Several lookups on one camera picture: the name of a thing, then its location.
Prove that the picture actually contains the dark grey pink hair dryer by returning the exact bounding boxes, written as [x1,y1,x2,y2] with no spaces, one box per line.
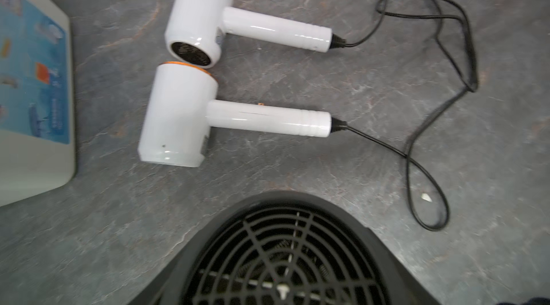
[133,190,436,304]

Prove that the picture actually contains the black cord of near dryer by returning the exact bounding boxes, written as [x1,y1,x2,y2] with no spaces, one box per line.
[343,85,474,233]

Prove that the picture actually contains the blue lid storage box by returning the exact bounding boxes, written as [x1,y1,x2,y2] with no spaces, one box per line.
[1,0,76,206]

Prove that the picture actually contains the white hair dryer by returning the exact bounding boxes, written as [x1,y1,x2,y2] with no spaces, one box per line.
[137,61,347,167]
[165,0,346,69]

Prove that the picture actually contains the far white hair dryer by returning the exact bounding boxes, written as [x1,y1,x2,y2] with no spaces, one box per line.
[165,0,346,69]

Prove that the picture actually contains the near white hair dryer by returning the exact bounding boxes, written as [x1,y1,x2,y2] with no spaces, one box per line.
[137,61,347,167]

